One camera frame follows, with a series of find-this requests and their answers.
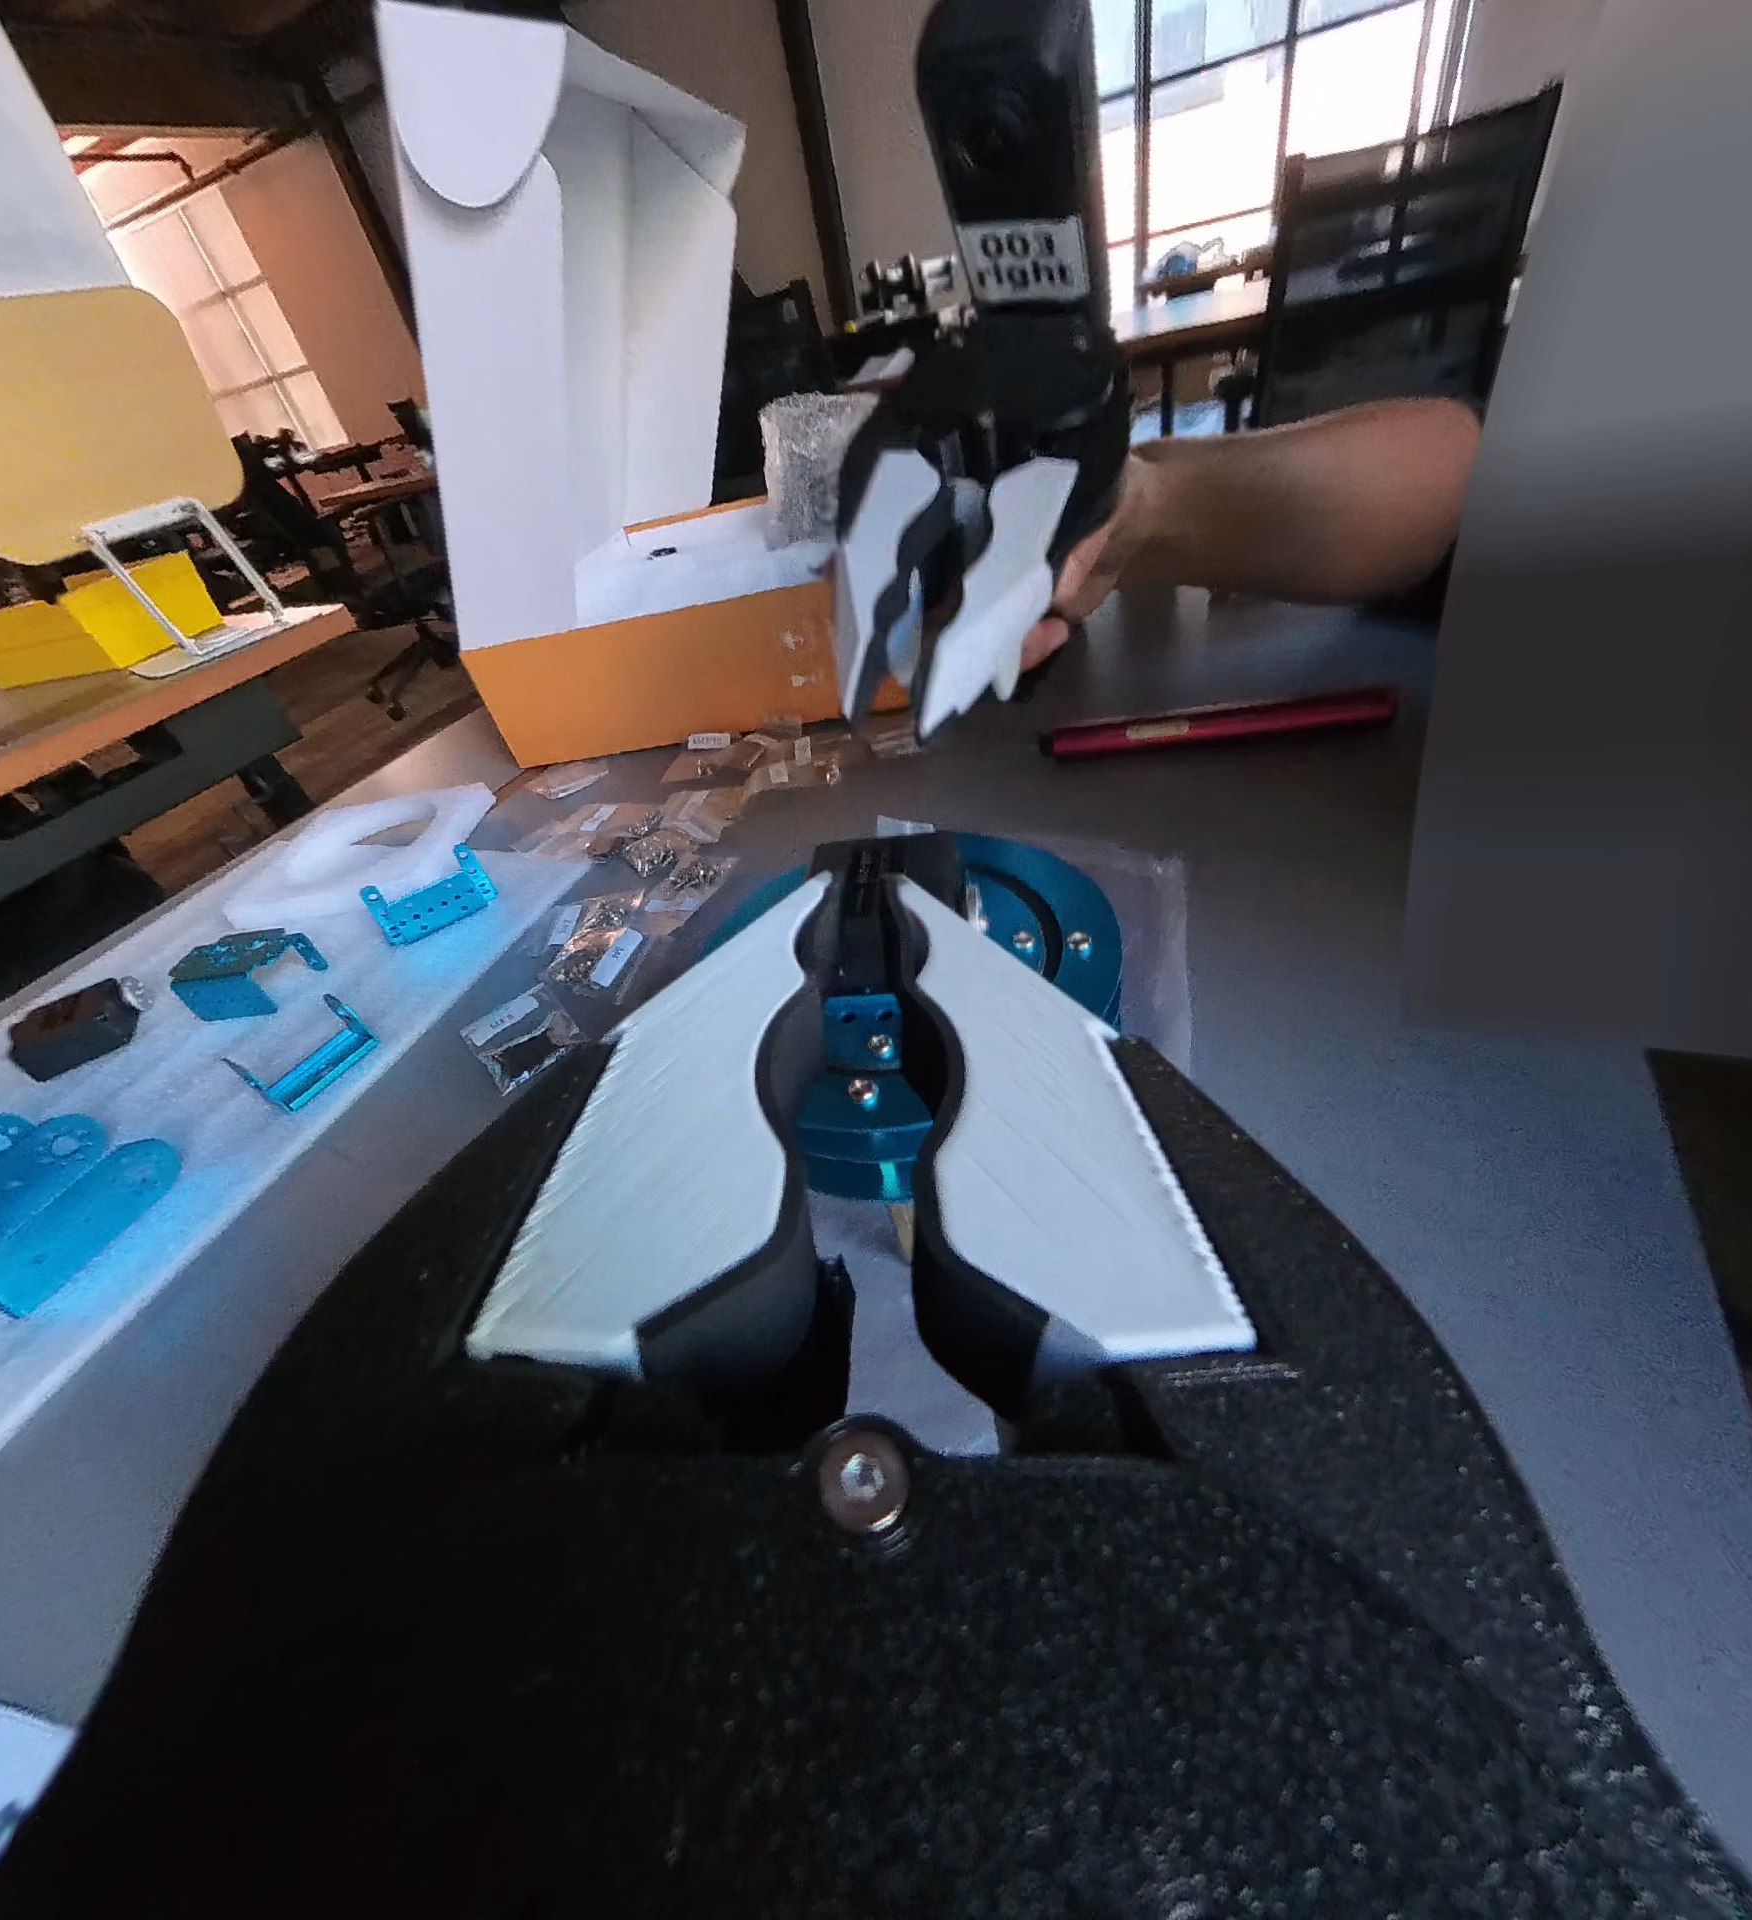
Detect person's right forearm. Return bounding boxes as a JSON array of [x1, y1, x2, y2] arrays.
[[1139, 398, 1484, 605]]

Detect red metal screwdriver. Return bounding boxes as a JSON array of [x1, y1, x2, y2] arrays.
[[1041, 686, 1405, 763]]

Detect yellow bin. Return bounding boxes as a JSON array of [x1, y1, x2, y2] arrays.
[[0, 552, 225, 692]]

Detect overlapping blue flat plates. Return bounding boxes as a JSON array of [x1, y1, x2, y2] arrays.
[[0, 1092, 186, 1321]]

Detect wooden side table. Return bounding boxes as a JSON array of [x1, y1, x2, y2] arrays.
[[0, 599, 363, 963]]

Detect blue round turntable base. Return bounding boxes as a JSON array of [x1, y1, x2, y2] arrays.
[[696, 829, 1127, 1262]]

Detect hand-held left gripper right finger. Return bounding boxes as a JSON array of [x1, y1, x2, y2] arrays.
[[893, 881, 1257, 1418]]

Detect cream rounded panel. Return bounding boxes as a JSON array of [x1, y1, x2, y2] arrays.
[[0, 285, 249, 569]]

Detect black servo motor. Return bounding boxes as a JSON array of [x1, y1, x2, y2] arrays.
[[812, 837, 960, 994], [9, 975, 147, 1081]]

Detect blue perforated U bracket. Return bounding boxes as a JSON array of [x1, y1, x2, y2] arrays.
[[359, 843, 505, 949]]

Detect black mesh office chair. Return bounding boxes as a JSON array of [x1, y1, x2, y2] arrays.
[[1252, 83, 1563, 437], [719, 277, 842, 498]]

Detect orange white cardboard box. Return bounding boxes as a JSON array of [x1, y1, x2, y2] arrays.
[[374, 0, 916, 766]]

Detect person's right hand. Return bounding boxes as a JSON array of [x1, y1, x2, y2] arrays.
[[1015, 447, 1172, 708]]

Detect pile of small screw bags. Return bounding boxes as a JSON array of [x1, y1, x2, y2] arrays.
[[478, 720, 877, 1089]]

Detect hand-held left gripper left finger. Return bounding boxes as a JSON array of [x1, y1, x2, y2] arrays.
[[468, 871, 842, 1384]]

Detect white foam sheet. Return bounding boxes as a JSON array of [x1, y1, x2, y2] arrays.
[[0, 810, 592, 1457]]

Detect dark grey desk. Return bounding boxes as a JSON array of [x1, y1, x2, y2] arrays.
[[0, 584, 1752, 1920]]

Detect white foam ring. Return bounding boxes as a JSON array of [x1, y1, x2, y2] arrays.
[[223, 788, 496, 925]]

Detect blue narrow U bracket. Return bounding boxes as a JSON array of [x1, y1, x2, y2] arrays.
[[223, 994, 381, 1116]]

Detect large clear plastic bag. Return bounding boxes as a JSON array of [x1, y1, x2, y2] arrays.
[[815, 813, 1197, 1457]]

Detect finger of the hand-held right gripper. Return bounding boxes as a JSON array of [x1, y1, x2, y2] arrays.
[[916, 454, 1083, 743], [828, 447, 953, 733]]

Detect teal multi-hole bracket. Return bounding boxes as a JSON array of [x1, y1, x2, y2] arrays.
[[169, 926, 329, 1025]]

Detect bubble wrap roll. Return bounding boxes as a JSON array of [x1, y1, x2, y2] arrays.
[[759, 394, 877, 545]]

